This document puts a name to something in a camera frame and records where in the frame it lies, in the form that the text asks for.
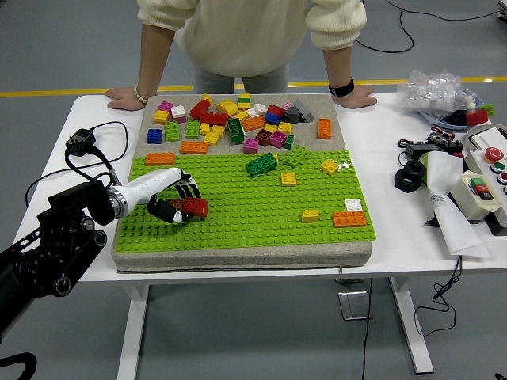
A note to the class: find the person's left forearm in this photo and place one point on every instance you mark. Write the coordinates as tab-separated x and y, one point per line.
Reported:
340	63

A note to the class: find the small lime green brick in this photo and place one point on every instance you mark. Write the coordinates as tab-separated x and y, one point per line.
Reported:
489	110

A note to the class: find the pink square brick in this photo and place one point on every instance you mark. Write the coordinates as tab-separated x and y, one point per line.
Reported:
250	146

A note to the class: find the black power brick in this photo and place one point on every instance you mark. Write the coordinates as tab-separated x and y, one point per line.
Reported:
424	149

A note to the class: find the yellow curved brick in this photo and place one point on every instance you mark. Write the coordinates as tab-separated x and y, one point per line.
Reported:
227	107

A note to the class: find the yellow floor tape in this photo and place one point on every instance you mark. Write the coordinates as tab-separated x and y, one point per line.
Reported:
39	94

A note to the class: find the black plastic part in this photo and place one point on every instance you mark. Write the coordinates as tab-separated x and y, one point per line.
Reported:
457	118

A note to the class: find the white square brick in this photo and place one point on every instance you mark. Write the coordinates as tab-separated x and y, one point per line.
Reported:
178	111
353	204

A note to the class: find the white button control box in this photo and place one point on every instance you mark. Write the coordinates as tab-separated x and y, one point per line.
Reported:
477	162

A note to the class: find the small dark green brick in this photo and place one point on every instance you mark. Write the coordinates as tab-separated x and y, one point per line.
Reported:
288	142

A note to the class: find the magenta hollow brick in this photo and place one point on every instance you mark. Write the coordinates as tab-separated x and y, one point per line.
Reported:
278	139

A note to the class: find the black servo module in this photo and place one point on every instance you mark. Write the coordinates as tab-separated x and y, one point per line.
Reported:
453	147

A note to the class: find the person's right hand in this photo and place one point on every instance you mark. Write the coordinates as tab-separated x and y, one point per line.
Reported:
124	98

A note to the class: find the clear plastic bag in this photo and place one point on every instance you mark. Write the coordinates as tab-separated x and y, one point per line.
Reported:
431	93

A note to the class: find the light blue bowl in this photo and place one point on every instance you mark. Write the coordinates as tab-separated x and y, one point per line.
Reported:
433	118

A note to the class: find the dark grey round brick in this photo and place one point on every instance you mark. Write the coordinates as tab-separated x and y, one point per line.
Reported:
292	115

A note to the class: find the small pink brick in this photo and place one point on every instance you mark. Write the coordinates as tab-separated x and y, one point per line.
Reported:
288	106

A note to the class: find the dark green long brick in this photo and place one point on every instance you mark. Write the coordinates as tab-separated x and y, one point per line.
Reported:
260	164
235	131

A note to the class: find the dark red hollow brick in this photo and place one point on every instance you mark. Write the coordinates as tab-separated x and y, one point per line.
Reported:
263	138

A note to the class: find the person's body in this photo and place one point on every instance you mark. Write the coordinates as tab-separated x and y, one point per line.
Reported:
253	31

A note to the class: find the person's right forearm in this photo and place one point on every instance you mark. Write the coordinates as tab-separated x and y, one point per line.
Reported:
156	55

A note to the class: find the black power adapter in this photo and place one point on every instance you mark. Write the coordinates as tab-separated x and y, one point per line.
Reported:
83	136

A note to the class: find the white paper sheet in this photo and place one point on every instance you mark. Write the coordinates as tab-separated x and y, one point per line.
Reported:
455	229

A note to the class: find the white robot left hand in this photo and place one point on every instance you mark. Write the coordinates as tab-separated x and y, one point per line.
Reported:
150	184

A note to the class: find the person's left hand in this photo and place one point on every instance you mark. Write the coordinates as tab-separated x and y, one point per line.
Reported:
356	99

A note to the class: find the black wristwatch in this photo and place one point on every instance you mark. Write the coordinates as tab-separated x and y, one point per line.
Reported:
341	87

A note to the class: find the yellow long brick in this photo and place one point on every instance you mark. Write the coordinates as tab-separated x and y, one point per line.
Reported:
214	136

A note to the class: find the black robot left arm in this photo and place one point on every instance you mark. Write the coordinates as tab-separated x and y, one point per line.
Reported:
51	253

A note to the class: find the blue square brick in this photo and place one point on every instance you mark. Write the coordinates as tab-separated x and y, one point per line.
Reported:
154	137

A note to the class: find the large black nut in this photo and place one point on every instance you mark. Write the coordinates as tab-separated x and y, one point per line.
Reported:
404	183

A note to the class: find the red curved brick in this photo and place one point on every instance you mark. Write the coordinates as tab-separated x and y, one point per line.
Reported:
196	206

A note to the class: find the orange long brick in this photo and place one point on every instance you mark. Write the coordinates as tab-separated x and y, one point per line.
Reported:
193	148
349	219
160	158

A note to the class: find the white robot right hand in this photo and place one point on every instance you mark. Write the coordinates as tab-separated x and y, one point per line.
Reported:
501	377

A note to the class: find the grey sloped brick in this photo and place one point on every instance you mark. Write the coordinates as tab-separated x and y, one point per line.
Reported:
304	111

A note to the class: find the grey-brown mat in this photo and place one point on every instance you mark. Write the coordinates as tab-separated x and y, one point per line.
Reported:
237	261

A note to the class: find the small white switch box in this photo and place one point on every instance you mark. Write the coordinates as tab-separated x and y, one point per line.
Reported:
463	198

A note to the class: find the metal floor plate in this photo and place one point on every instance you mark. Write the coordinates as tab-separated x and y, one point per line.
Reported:
354	305

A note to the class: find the yellow square brick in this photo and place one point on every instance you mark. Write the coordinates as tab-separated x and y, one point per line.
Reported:
161	117
284	128
288	179
329	166

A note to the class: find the yellow and green stacked brick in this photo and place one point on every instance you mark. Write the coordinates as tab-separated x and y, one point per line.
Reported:
245	102

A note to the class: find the green studded baseplate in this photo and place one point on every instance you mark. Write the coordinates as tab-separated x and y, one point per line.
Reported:
245	229

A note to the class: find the brown square brick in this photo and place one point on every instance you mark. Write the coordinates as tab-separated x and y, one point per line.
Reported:
176	204

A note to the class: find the white table leg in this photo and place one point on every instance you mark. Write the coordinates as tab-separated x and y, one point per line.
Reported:
412	328
132	336

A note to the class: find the red long brick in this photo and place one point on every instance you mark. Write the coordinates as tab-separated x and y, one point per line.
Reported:
214	119

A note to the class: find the black round motor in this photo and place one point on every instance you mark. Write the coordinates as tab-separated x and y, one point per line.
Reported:
436	138

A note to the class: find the small yellow brick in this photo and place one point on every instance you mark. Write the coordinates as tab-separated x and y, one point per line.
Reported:
207	99
204	129
310	215

